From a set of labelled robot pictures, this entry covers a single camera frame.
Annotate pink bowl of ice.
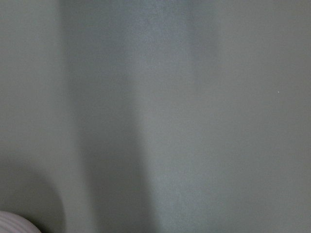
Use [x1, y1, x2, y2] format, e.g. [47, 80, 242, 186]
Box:
[0, 211, 41, 233]

